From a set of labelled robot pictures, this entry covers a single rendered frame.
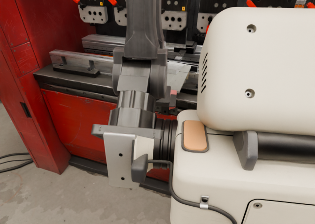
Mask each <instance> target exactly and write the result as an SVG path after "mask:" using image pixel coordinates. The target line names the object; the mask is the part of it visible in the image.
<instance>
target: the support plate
mask: <svg viewBox="0 0 315 224"><path fill-rule="evenodd" d="M190 69H191V66H187V65H184V66H183V67H182V68H181V70H180V72H178V73H177V74H176V75H174V74H170V73H167V86H171V90H176V91H177V93H179V92H180V90H181V88H182V86H183V84H184V82H185V79H186V77H187V75H188V73H189V71H190Z"/></svg>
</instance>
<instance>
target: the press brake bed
mask: <svg viewBox="0 0 315 224"><path fill-rule="evenodd" d="M38 84H39V86H40V88H41V92H42V94H43V97H44V99H45V102H46V105H47V108H48V110H49V113H50V115H51V118H52V120H53V123H54V126H55V128H56V131H57V133H58V136H59V139H60V141H61V142H62V143H63V144H64V146H65V147H66V148H67V150H68V151H69V152H70V153H71V154H72V155H73V156H72V157H71V159H70V160H69V161H68V162H69V165H71V166H74V167H78V168H81V169H84V170H87V171H90V172H94V173H97V174H101V175H104V176H107V177H108V169H107V162H106V155H105V145H104V140H102V139H100V138H98V137H96V136H93V135H91V130H92V125H93V124H99V125H108V121H109V116H110V110H113V109H115V108H116V105H117V100H118V96H117V95H114V94H109V93H103V92H98V91H93V90H87V89H81V88H76V87H71V86H66V85H61V84H55V83H51V82H44V81H39V80H38ZM184 110H192V109H188V108H184V107H178V106H176V107H175V108H173V109H170V110H169V116H167V115H162V114H161V106H155V113H156V115H157V118H161V119H164V120H166V119H170V120H173V119H177V116H178V114H179V113H180V112H181V111H184ZM169 173H170V170H169V168H167V169H166V170H165V169H162V168H160V169H155V168H153V169H150V170H149V171H148V172H147V173H146V178H145V181H144V182H143V183H140V185H139V186H140V187H143V188H146V189H150V190H153V191H156V192H159V193H162V194H166V195H169V196H172V195H171V194H170V191H169Z"/></svg>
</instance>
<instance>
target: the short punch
mask: <svg viewBox="0 0 315 224"><path fill-rule="evenodd" d="M187 31H188V29H187V28H186V29H185V30H181V31H180V30H166V41H165V42H166V46H168V47H177V48H186V42H187Z"/></svg>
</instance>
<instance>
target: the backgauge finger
mask: <svg viewBox="0 0 315 224"><path fill-rule="evenodd" d="M196 47H197V42H194V41H187V42H186V48H177V47H174V52H178V55H177V56H176V58H175V59H174V60H176V61H181V60H182V58H183V56H184V55H185V53H188V54H194V52H195V50H196Z"/></svg>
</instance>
